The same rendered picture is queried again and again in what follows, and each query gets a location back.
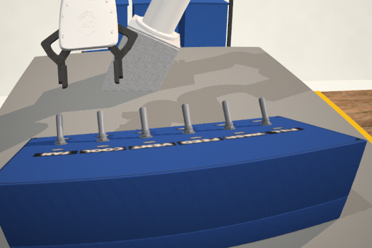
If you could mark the blue switch console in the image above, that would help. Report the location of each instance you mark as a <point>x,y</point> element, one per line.
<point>213,185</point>

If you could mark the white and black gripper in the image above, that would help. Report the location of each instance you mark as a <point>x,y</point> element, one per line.
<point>88,24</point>

